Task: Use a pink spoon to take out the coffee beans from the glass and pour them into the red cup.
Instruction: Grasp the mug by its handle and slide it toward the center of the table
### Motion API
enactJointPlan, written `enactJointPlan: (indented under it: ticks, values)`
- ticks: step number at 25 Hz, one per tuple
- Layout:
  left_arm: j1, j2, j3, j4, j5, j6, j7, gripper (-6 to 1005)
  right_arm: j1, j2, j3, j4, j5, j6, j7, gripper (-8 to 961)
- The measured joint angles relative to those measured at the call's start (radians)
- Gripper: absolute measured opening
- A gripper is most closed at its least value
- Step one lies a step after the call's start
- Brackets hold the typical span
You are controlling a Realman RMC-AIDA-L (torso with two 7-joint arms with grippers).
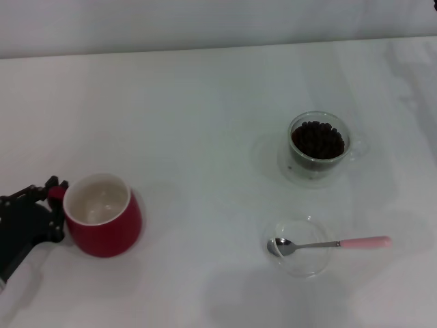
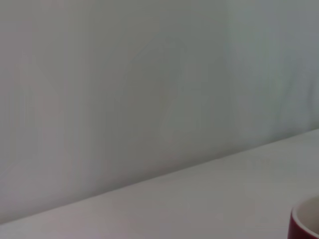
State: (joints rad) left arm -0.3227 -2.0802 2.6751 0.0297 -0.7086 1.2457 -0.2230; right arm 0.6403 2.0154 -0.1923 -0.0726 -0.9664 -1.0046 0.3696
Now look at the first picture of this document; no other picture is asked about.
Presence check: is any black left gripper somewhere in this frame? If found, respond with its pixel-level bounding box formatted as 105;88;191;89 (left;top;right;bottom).
0;175;70;284

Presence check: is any red ceramic mug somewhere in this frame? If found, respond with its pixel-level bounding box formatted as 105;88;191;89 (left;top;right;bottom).
47;173;143;258

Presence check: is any pink handled metal spoon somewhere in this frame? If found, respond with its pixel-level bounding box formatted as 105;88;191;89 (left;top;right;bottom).
266;235;393;259

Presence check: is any coffee bean pile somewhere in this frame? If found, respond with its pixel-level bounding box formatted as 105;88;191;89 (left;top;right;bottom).
291;120;345;171

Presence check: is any clear glass dish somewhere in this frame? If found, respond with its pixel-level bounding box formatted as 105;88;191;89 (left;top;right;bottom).
264;215;334;279

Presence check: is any clear glass saucer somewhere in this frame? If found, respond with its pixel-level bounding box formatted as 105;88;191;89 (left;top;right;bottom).
277;145;344;189

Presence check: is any clear glass cup with handle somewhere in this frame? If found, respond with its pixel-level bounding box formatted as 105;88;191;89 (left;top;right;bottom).
287;111;371;180

